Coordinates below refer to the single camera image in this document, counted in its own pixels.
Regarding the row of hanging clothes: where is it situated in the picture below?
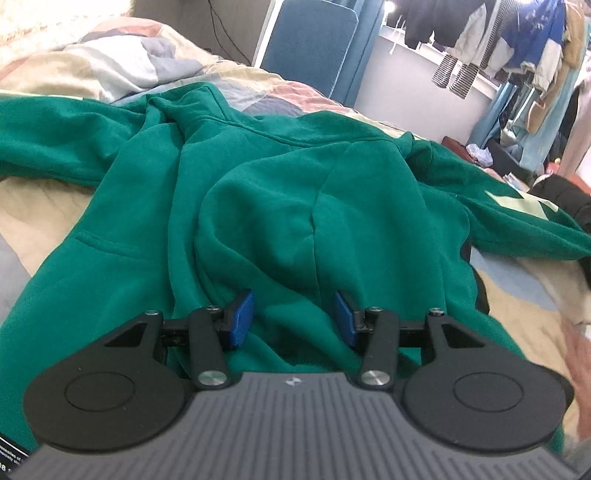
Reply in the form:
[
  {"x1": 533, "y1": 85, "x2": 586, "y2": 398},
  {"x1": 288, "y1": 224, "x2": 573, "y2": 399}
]
[{"x1": 392, "y1": 0, "x2": 591, "y2": 176}]

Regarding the striped hanging sock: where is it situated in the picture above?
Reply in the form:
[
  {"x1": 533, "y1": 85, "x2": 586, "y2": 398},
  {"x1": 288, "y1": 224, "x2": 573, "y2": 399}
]
[
  {"x1": 431, "y1": 54, "x2": 461, "y2": 88},
  {"x1": 450, "y1": 64, "x2": 481, "y2": 99}
]

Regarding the black power cable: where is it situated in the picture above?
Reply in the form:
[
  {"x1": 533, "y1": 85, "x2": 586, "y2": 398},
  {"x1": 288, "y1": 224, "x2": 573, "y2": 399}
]
[{"x1": 208, "y1": 0, "x2": 253, "y2": 66}]

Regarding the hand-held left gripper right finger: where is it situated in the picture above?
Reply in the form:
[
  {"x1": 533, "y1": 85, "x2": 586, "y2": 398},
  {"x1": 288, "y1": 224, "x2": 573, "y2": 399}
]
[{"x1": 333, "y1": 291, "x2": 488, "y2": 393}]

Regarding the green printed hoodie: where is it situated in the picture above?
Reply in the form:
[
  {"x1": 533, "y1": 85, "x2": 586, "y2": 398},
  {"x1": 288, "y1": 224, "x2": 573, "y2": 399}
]
[{"x1": 0, "y1": 82, "x2": 591, "y2": 455}]

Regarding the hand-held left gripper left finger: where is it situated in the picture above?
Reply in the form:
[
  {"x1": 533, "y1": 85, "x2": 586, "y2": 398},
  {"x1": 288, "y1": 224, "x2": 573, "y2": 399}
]
[{"x1": 105, "y1": 289, "x2": 256, "y2": 391}]

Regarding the reddish brown furniture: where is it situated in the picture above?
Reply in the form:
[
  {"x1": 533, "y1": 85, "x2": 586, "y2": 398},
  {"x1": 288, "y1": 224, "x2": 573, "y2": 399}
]
[{"x1": 442, "y1": 136, "x2": 474, "y2": 160}]

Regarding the cream quilted headboard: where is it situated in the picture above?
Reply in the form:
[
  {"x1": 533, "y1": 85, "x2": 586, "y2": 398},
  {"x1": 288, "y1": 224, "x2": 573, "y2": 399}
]
[{"x1": 0, "y1": 0, "x2": 134, "y2": 52}]

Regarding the pastel patchwork quilt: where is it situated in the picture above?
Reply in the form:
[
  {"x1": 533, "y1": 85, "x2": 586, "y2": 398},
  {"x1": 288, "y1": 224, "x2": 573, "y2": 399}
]
[{"x1": 0, "y1": 18, "x2": 591, "y2": 444}]

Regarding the dark cloth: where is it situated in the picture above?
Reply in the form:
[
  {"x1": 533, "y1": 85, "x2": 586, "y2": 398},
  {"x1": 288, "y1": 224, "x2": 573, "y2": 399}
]
[{"x1": 526, "y1": 174, "x2": 591, "y2": 232}]

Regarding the blue upholstered panel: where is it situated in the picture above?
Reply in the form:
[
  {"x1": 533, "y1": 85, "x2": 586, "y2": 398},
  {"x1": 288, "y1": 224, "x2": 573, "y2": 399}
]
[{"x1": 262, "y1": 0, "x2": 360, "y2": 97}]

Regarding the clear plastic bag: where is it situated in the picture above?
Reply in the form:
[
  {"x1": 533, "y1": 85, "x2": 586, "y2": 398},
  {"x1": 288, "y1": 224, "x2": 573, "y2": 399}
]
[{"x1": 466, "y1": 143, "x2": 496, "y2": 168}]

